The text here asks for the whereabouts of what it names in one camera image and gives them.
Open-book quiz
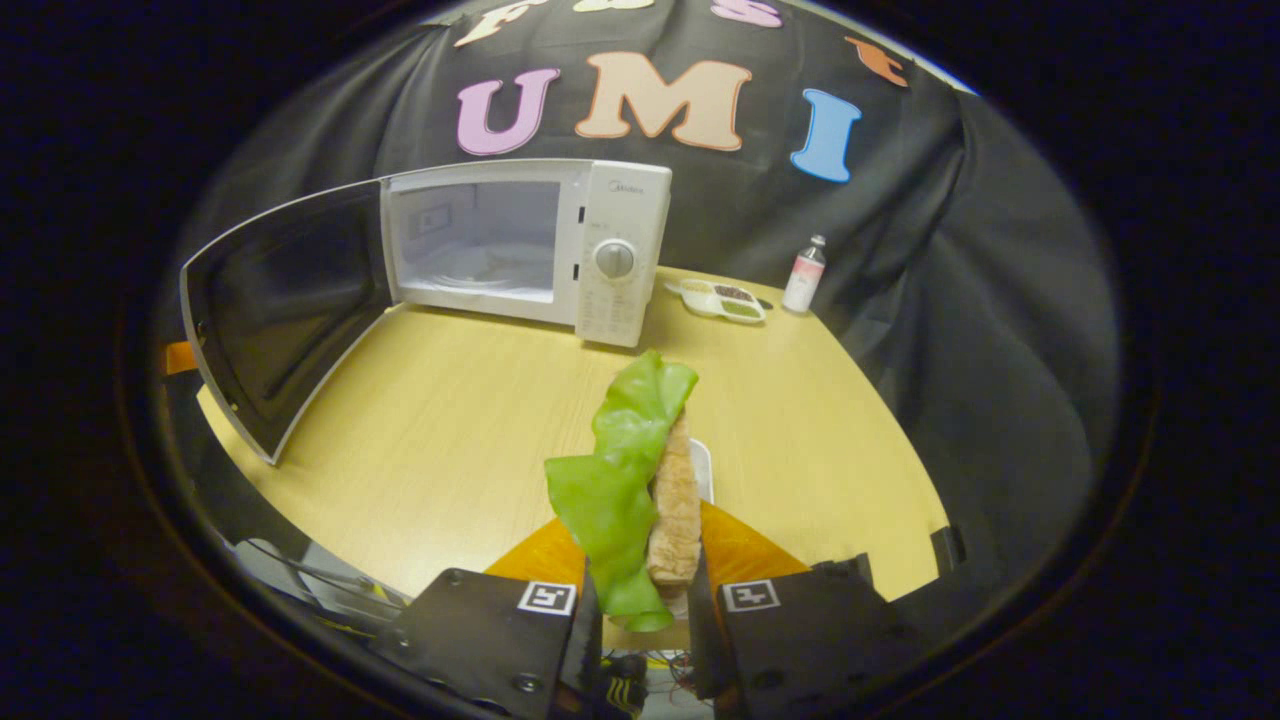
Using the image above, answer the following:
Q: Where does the white microwave oven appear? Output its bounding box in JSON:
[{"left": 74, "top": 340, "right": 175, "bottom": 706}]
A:
[{"left": 180, "top": 158, "right": 673, "bottom": 466}]

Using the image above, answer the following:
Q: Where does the lettuce bread sandwich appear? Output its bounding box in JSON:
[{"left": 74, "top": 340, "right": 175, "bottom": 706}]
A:
[{"left": 545, "top": 348, "right": 704, "bottom": 633}]

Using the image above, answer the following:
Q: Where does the black backdrop cloth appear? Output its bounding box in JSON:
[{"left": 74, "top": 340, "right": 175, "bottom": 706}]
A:
[{"left": 165, "top": 0, "right": 1121, "bottom": 601}]

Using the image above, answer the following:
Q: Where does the black table edge bracket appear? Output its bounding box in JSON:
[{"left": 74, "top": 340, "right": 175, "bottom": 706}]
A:
[
  {"left": 930, "top": 525, "right": 969, "bottom": 577},
  {"left": 812, "top": 553, "right": 874, "bottom": 601}
]

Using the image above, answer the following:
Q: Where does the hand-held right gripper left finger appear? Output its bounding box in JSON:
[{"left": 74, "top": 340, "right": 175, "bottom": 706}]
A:
[{"left": 375, "top": 515, "right": 604, "bottom": 720}]

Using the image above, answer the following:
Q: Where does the glass turntable plate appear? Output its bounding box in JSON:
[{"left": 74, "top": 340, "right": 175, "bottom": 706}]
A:
[{"left": 430, "top": 262, "right": 557, "bottom": 294}]

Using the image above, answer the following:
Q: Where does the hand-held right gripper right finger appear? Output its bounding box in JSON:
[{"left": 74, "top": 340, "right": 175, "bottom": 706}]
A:
[{"left": 687, "top": 500, "right": 926, "bottom": 720}]

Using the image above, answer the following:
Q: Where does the grey equipment under table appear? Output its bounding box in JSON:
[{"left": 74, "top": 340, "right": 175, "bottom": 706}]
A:
[{"left": 235, "top": 535, "right": 411, "bottom": 633}]

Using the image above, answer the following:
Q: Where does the small white pink-label bottle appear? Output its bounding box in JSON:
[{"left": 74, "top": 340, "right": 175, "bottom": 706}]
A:
[{"left": 781, "top": 235, "right": 827, "bottom": 315}]

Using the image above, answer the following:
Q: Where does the yellow black object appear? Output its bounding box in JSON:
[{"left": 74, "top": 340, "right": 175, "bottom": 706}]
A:
[{"left": 600, "top": 655, "right": 649, "bottom": 717}]

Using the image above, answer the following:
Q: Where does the white divided condiment dish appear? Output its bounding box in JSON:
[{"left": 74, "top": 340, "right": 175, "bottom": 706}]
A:
[{"left": 665, "top": 278, "right": 769, "bottom": 325}]

